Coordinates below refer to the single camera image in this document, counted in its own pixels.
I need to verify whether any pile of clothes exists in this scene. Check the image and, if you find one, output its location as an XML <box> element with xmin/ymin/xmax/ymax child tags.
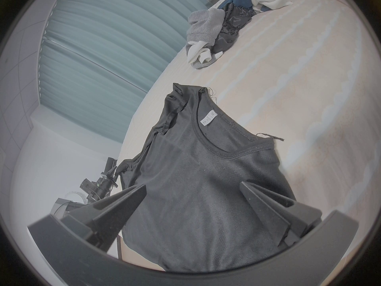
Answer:
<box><xmin>186</xmin><ymin>0</ymin><xmax>294</xmax><ymax>70</ymax></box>

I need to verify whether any bed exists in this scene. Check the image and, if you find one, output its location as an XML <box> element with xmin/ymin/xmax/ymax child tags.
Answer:
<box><xmin>118</xmin><ymin>0</ymin><xmax>376</xmax><ymax>272</ymax></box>

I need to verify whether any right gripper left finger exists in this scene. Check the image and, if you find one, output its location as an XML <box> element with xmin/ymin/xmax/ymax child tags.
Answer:
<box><xmin>61</xmin><ymin>184</ymin><xmax>147</xmax><ymax>253</ymax></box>

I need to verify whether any blue-green curtain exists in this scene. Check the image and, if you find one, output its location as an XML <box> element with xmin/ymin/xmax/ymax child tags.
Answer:
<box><xmin>45</xmin><ymin>0</ymin><xmax>215</xmax><ymax>94</ymax></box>
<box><xmin>37</xmin><ymin>39</ymin><xmax>148</xmax><ymax>144</ymax></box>

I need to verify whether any black T-shirt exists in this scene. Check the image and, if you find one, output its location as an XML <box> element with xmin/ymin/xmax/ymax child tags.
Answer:
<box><xmin>114</xmin><ymin>83</ymin><xmax>298</xmax><ymax>272</ymax></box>

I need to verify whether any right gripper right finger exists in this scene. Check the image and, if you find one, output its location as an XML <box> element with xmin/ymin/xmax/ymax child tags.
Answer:
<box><xmin>239</xmin><ymin>181</ymin><xmax>323</xmax><ymax>247</ymax></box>

